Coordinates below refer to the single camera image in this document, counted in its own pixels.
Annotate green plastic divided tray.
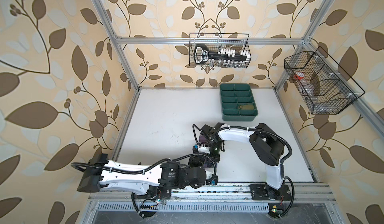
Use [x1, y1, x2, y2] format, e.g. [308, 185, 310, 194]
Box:
[220, 83, 259, 122]

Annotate green striped sock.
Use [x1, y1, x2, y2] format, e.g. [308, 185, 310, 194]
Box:
[239, 104, 256, 110]

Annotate purple striped sock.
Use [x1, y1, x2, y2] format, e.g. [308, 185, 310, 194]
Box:
[199, 135, 209, 145]

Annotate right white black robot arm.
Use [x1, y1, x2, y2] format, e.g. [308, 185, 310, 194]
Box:
[193, 123, 295, 219]

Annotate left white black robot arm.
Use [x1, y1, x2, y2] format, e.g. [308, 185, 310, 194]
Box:
[71, 153, 218, 219]

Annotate black socket set holder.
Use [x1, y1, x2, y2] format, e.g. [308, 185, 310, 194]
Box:
[192, 44, 252, 64]

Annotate red capped clear container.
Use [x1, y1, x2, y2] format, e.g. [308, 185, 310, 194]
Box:
[293, 71, 307, 85]

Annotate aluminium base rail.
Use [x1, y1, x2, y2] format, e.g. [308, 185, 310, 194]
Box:
[86, 181, 340, 204]

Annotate back black wire basket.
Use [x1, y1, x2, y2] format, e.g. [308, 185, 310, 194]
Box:
[189, 32, 252, 69]

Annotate black wire basket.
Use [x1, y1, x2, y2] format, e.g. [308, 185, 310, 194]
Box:
[284, 46, 366, 115]
[189, 32, 252, 69]

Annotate right black wire basket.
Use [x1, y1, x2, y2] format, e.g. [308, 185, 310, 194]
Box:
[284, 46, 366, 115]

